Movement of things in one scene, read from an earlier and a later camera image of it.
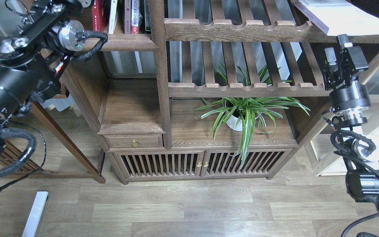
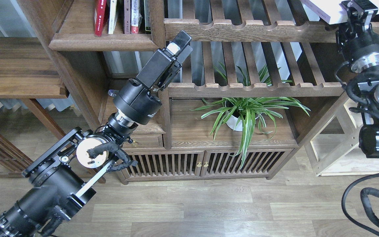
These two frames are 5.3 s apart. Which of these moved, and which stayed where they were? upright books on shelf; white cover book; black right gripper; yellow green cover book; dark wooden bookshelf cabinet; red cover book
Moved: white cover book; red cover book; black right gripper
Stayed: upright books on shelf; dark wooden bookshelf cabinet; yellow green cover book
